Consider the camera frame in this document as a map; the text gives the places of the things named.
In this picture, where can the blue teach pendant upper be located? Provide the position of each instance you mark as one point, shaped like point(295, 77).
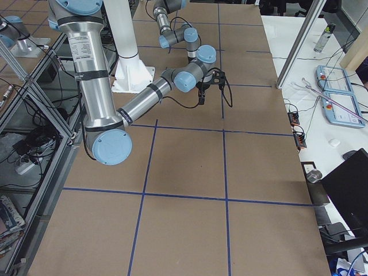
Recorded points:
point(333, 79)

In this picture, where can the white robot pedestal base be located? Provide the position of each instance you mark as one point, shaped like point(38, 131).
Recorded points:
point(131, 75)

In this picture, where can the aluminium frame post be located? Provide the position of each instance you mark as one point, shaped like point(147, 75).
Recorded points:
point(311, 17)

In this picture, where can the small metal cup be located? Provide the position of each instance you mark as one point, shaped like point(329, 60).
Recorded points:
point(313, 176)

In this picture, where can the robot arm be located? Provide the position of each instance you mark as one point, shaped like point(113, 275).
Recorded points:
point(95, 58)
point(169, 36)

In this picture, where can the clear plastic bottle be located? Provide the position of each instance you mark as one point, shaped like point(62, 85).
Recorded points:
point(325, 36)

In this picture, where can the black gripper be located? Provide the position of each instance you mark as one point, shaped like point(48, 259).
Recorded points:
point(202, 87)

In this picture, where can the small white case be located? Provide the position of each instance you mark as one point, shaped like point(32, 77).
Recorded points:
point(334, 143)

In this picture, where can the white power strip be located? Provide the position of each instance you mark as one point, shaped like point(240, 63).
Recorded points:
point(24, 166)

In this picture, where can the blue teach pendant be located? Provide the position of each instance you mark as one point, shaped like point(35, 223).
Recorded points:
point(333, 79)
point(342, 109)

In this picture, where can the blue teach pendant lower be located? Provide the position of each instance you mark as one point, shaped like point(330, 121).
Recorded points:
point(342, 109)

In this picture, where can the black monitor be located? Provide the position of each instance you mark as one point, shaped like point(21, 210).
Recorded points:
point(346, 187)

